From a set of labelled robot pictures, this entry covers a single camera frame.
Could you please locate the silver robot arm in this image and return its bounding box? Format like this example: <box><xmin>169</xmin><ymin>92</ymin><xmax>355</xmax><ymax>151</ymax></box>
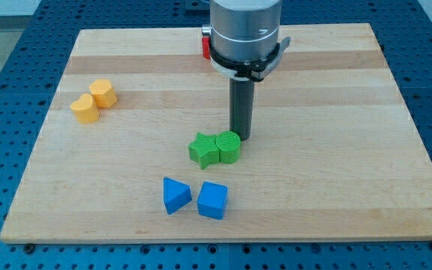
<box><xmin>202</xmin><ymin>0</ymin><xmax>289</xmax><ymax>81</ymax></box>

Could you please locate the blue cube block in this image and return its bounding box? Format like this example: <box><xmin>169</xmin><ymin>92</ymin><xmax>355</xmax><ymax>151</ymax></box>
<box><xmin>197</xmin><ymin>181</ymin><xmax>228</xmax><ymax>220</ymax></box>

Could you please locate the green cylinder block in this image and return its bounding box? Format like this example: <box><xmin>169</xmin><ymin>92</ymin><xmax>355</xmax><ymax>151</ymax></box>
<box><xmin>215</xmin><ymin>131</ymin><xmax>241</xmax><ymax>164</ymax></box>

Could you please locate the green star block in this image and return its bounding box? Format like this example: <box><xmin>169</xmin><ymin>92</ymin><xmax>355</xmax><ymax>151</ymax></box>
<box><xmin>188</xmin><ymin>133</ymin><xmax>220</xmax><ymax>170</ymax></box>

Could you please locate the dark grey cylindrical pointer tool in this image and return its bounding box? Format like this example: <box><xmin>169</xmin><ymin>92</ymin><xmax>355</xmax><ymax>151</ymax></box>
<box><xmin>229</xmin><ymin>79</ymin><xmax>254</xmax><ymax>141</ymax></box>

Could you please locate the blue triangular prism block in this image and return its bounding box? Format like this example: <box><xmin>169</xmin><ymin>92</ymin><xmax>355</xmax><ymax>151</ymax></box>
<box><xmin>163</xmin><ymin>177</ymin><xmax>192</xmax><ymax>215</ymax></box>

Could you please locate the wooden board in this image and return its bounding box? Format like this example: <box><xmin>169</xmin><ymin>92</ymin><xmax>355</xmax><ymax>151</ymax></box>
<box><xmin>0</xmin><ymin>23</ymin><xmax>432</xmax><ymax>244</ymax></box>

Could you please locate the yellow pentagon block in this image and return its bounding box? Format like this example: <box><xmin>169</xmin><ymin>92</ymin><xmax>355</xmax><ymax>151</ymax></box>
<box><xmin>88</xmin><ymin>79</ymin><xmax>118</xmax><ymax>108</ymax></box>

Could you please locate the yellow heart block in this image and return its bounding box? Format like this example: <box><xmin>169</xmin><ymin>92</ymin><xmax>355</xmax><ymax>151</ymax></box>
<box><xmin>70</xmin><ymin>94</ymin><xmax>100</xmax><ymax>124</ymax></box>

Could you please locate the black clamp ring with lever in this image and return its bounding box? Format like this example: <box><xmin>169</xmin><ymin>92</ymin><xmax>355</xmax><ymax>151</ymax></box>
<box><xmin>208</xmin><ymin>36</ymin><xmax>292</xmax><ymax>83</ymax></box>

